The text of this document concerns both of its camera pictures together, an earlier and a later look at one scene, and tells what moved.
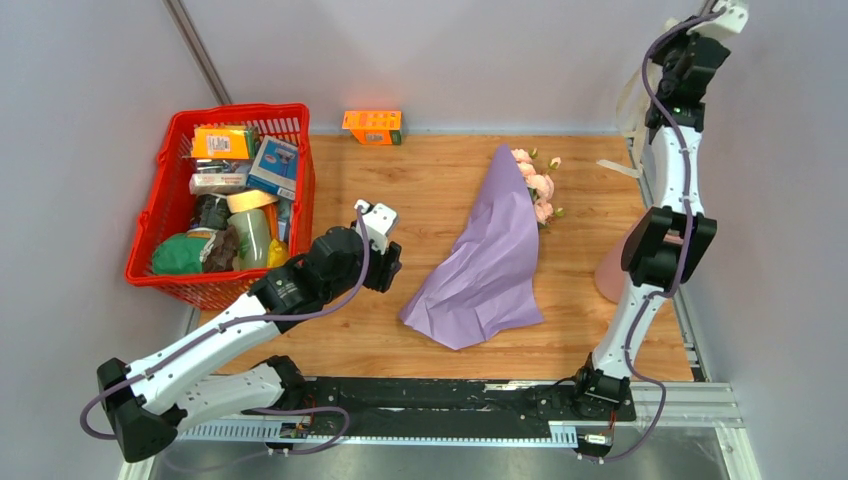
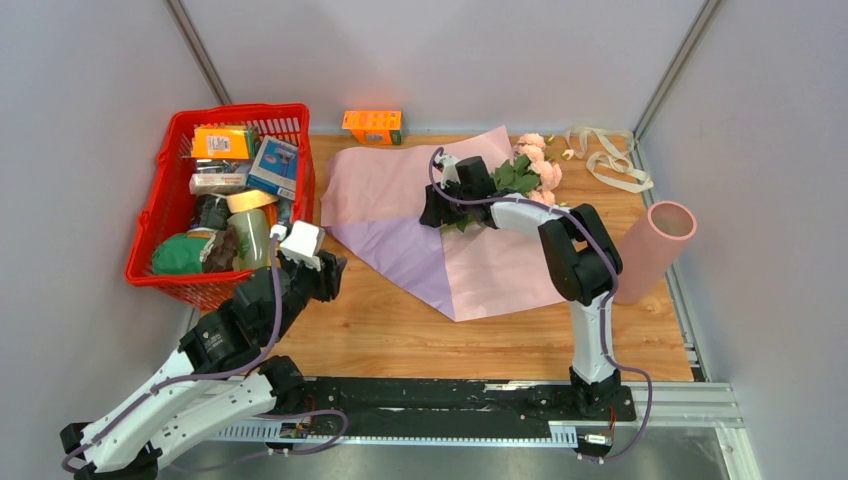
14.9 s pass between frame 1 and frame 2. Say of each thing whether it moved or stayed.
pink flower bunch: moved
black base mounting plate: stayed
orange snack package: stayed
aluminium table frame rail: stayed
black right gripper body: moved
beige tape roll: stayed
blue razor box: stayed
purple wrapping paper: moved
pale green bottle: stayed
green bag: stayed
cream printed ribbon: moved
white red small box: stayed
